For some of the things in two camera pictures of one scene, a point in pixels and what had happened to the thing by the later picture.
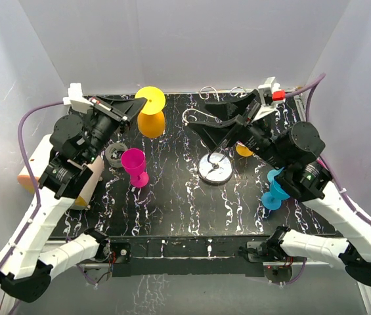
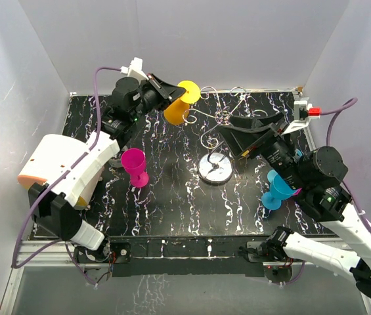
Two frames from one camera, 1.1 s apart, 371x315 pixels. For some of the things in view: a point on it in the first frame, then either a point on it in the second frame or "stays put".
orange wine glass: (152, 121) → (177, 111)
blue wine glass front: (272, 200) stays put
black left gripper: (124, 109) → (165, 92)
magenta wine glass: (134, 163) stays put
